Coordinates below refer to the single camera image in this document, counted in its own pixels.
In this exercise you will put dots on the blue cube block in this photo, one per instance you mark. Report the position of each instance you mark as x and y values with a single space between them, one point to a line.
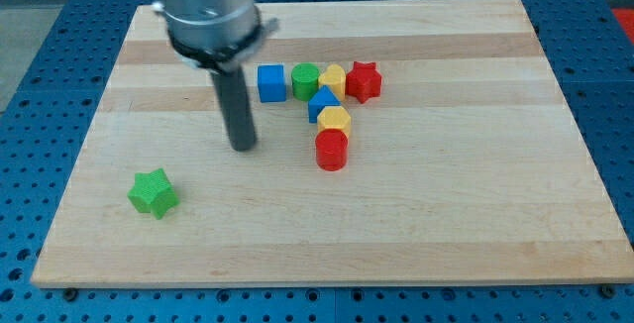
271 83

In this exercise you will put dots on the green star block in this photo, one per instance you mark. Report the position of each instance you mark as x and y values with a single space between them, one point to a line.
152 192

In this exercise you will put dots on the red star block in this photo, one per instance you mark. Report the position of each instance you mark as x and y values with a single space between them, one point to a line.
364 81

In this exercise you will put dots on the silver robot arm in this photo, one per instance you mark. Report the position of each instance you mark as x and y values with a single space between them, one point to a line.
219 36

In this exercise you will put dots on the green cylinder block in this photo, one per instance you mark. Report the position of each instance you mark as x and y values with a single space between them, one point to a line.
304 80

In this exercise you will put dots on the blue triangle block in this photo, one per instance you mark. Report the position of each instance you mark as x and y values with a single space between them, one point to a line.
322 98

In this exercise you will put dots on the red cylinder block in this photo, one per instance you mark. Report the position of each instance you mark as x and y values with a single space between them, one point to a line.
331 149

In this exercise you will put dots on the yellow heart block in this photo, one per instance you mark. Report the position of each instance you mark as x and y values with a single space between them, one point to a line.
334 77

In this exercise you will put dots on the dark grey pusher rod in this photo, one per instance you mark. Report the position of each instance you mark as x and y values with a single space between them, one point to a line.
233 98

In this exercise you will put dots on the wooden board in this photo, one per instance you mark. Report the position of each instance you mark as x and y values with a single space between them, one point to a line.
468 169

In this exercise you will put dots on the yellow hexagon block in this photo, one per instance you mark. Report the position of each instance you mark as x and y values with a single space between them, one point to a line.
335 117

